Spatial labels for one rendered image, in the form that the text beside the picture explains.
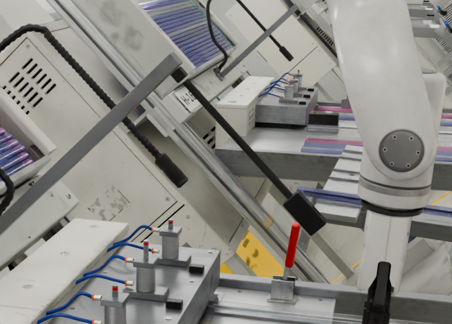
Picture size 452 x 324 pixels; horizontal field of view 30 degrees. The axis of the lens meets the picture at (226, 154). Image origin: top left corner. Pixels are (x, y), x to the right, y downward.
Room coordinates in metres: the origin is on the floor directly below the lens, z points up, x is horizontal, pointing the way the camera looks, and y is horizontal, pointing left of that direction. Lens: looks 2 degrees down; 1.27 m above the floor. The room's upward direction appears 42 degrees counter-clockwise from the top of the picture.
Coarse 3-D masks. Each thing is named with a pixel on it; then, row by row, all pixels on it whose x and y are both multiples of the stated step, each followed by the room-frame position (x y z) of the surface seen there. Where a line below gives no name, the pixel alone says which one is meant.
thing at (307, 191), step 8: (304, 192) 1.36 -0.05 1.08; (312, 192) 1.36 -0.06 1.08; (320, 192) 1.35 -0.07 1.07; (328, 192) 1.35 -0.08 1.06; (336, 192) 1.35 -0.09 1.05; (336, 200) 1.35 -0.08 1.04; (344, 200) 1.34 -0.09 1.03; (352, 200) 1.34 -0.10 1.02; (424, 208) 1.30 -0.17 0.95; (432, 208) 1.30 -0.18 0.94; (440, 208) 1.30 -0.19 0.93; (448, 208) 1.30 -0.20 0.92; (448, 216) 1.30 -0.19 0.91
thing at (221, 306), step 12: (216, 300) 1.08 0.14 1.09; (228, 312) 1.07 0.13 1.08; (240, 312) 1.06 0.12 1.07; (252, 312) 1.06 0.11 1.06; (264, 312) 1.06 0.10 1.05; (276, 312) 1.05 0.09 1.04; (288, 312) 1.05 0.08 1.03; (300, 312) 1.05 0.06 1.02; (312, 312) 1.05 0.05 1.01; (324, 312) 1.05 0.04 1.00
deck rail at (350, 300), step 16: (256, 288) 1.15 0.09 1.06; (304, 288) 1.13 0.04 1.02; (320, 288) 1.13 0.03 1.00; (336, 288) 1.13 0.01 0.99; (352, 288) 1.13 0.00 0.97; (336, 304) 1.13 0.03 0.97; (352, 304) 1.12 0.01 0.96; (400, 304) 1.11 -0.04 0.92; (416, 304) 1.10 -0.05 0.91; (432, 304) 1.10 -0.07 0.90; (448, 304) 1.09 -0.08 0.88; (416, 320) 1.11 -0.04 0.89; (432, 320) 1.10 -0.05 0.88; (448, 320) 1.10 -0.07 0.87
